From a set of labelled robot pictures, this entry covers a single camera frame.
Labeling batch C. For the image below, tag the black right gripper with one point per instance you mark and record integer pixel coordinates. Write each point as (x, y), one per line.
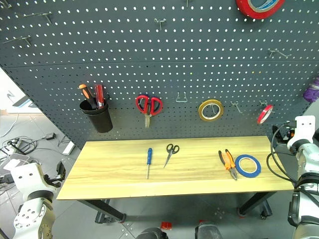
(286, 135)

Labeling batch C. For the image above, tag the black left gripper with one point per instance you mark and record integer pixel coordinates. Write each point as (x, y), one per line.
(52, 181)

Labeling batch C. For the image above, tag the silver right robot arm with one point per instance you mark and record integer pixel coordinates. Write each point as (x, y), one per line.
(306, 174)

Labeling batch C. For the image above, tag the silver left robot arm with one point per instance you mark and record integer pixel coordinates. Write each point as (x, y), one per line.
(32, 216)

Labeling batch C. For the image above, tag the dark grey metal pegboard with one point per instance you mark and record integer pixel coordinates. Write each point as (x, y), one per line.
(159, 74)

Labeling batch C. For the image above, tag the white flat floor box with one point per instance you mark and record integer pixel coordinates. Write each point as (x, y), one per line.
(68, 149)

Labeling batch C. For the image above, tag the thin red tape roll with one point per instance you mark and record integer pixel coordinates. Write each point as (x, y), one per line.
(264, 114)

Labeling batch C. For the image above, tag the small metal pegboard hook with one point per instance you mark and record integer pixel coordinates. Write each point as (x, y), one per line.
(187, 2)
(159, 22)
(236, 106)
(263, 102)

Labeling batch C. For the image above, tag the black power adapter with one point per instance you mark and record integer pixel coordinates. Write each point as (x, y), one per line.
(51, 136)

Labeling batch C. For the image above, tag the blue tape roll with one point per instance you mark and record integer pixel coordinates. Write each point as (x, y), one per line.
(239, 169)

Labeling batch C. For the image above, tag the purple folded umbrella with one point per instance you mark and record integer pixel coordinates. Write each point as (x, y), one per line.
(312, 92)

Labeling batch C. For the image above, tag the black plastic cup holder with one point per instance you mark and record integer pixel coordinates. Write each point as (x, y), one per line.
(99, 119)

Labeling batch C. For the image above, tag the yellow tape roll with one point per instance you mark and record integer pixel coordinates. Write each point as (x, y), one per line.
(202, 109)

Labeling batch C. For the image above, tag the long metal pegboard hook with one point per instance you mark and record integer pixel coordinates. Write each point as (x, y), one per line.
(41, 15)
(278, 52)
(21, 39)

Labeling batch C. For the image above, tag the dark rounded shape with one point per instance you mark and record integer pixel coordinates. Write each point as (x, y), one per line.
(149, 234)
(208, 232)

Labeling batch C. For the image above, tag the small red floor object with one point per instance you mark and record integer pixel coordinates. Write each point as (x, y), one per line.
(166, 225)

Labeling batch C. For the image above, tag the wide red tape roll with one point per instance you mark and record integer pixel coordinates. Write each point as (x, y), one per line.
(256, 13)

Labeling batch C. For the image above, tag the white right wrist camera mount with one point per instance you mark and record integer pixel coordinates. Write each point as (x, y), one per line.
(302, 129)

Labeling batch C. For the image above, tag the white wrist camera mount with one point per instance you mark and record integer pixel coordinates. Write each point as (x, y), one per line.
(27, 176)
(302, 129)

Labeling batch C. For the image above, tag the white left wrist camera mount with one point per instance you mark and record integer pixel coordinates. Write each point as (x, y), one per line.
(27, 176)

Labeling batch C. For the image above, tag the black metal table frame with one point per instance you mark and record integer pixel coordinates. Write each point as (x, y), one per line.
(104, 206)

